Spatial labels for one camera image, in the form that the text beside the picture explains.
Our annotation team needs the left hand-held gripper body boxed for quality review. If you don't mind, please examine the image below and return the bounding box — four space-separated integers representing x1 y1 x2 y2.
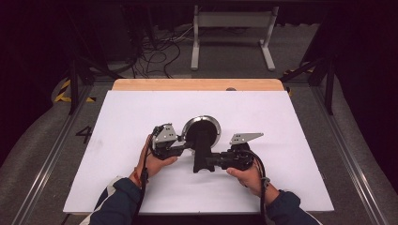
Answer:
151 123 186 161

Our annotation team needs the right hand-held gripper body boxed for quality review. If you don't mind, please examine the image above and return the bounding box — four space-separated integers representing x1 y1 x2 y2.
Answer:
219 132 265 172

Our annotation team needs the oval silver photo frame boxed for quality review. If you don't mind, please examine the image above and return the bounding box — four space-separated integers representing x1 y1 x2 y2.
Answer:
181 114 222 174

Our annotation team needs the person's right hand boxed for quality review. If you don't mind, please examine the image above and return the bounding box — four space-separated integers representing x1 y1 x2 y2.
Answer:
225 156 282 206

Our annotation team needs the person's left hand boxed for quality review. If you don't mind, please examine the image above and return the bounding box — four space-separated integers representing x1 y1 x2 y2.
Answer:
129 134 179 188

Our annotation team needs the white board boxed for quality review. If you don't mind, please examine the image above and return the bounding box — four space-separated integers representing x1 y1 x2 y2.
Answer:
63 90 335 216

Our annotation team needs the wooden table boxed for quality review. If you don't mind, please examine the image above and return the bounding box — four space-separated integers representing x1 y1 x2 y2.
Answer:
112 78 285 92

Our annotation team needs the black metal stand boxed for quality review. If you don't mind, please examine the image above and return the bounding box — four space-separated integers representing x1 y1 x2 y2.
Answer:
279 12 338 115
62 6 124 115

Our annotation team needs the yellow black floor tape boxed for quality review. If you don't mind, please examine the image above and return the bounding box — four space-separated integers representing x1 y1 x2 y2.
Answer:
54 79 97 103

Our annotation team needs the white metal stand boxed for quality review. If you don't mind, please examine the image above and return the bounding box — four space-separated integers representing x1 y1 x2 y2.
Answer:
191 4 280 72

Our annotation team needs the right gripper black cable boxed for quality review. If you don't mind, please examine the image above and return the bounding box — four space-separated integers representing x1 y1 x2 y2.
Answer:
238 149 269 225

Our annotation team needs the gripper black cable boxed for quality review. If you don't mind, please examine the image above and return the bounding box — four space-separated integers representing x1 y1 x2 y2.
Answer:
132 125 164 225
238 149 269 225

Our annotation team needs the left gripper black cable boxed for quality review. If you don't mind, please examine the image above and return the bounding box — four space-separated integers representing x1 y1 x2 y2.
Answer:
132 125 164 225

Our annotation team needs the red wrist bracelet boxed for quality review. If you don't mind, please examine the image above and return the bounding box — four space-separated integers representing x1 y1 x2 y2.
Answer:
132 168 142 186

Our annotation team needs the tangle of floor cables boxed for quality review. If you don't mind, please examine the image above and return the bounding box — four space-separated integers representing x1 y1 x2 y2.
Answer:
130 26 195 79

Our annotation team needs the aluminium rail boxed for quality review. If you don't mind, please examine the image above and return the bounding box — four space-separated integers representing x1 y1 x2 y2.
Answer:
10 85 94 225
312 85 390 225

